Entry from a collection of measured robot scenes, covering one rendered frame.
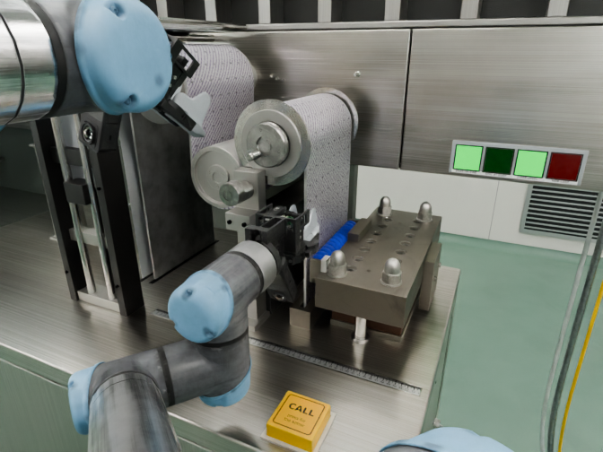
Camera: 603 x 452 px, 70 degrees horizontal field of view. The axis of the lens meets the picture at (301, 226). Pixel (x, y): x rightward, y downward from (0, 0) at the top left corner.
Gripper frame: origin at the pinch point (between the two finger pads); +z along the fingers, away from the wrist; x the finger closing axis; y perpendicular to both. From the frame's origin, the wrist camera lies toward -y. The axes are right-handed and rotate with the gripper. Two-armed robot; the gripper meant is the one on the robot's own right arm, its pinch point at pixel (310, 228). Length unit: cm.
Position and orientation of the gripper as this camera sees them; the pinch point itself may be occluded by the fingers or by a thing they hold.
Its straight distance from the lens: 80.4
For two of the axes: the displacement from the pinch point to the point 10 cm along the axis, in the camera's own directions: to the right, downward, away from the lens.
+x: -9.1, -1.6, 3.9
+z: 4.2, -3.5, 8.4
